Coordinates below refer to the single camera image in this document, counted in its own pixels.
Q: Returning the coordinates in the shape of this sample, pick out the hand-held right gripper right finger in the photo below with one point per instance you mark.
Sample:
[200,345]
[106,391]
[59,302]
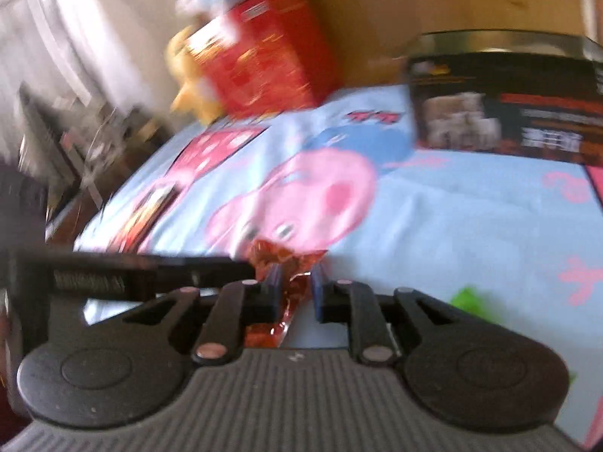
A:
[319,292]

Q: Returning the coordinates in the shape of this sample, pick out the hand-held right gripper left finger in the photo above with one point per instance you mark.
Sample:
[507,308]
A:
[275,287]

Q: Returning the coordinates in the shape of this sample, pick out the red snack packet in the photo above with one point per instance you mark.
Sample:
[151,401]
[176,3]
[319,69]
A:
[292,263]

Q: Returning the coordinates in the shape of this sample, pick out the yellow plush toy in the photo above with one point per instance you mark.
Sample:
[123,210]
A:
[193,84]

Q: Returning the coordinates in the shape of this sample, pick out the red gift box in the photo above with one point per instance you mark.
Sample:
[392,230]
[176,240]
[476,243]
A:
[264,52]

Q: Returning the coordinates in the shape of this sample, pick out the black box with sheep picture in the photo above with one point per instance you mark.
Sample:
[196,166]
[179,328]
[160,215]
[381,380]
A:
[509,108]

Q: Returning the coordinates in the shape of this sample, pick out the white curtain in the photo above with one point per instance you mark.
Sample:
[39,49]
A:
[85,23]

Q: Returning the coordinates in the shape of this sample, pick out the wooden headboard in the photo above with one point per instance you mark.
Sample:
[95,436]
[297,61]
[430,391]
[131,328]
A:
[400,4]

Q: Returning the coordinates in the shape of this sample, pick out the cartoon pig printed sheet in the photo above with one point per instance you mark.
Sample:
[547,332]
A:
[447,226]

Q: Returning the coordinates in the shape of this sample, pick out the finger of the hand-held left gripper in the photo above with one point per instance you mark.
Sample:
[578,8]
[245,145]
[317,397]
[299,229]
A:
[207,270]

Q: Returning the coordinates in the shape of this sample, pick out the green snack packet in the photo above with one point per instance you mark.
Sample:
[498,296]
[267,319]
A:
[473,303]

